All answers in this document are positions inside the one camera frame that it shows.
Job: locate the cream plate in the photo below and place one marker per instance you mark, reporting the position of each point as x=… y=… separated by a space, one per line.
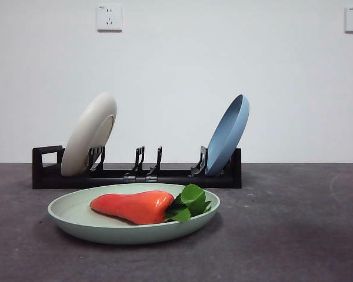
x=87 y=132

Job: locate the blue plate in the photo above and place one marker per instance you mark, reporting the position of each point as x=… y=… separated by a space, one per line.
x=226 y=141

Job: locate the black plate rack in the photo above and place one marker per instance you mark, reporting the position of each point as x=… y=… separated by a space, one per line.
x=61 y=182

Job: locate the orange carrot with green leaves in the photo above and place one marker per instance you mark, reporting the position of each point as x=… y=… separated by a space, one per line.
x=129 y=205

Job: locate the green plate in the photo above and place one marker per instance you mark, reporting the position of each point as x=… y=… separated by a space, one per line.
x=120 y=233

